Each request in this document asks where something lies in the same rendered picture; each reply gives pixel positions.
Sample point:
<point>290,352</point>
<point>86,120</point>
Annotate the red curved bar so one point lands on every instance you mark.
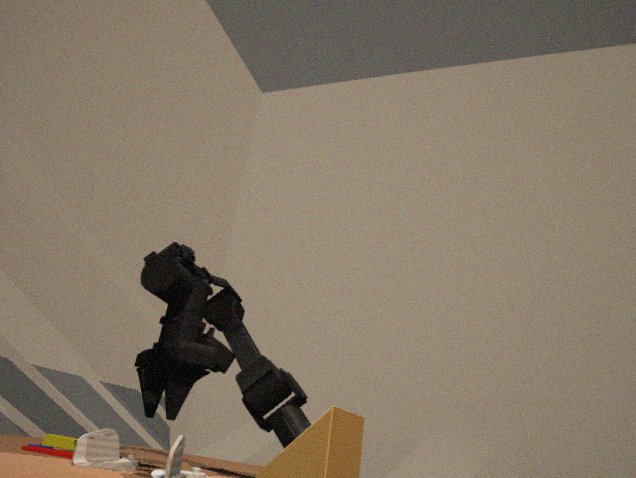
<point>51,452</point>

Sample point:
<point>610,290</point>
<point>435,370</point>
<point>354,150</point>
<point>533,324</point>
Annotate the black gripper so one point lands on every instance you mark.
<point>174,363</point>

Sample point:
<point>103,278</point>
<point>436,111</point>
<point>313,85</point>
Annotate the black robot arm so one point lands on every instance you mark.
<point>172,276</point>

